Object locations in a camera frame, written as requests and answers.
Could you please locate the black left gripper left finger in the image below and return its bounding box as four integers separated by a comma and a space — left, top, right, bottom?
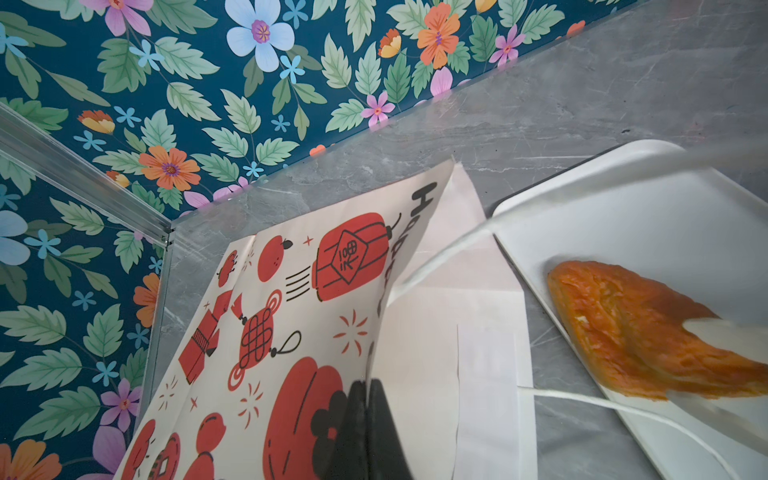
326, 381, 368, 479

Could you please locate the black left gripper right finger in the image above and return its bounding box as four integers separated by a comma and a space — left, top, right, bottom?
367, 379, 413, 480

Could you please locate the red white paper bag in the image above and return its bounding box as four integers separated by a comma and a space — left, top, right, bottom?
115, 161, 538, 479

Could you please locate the orange triangular pastry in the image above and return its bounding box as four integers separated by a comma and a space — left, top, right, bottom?
545, 259, 768, 402

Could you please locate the white rectangular tray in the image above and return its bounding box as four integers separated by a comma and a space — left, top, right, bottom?
498, 140, 767, 479

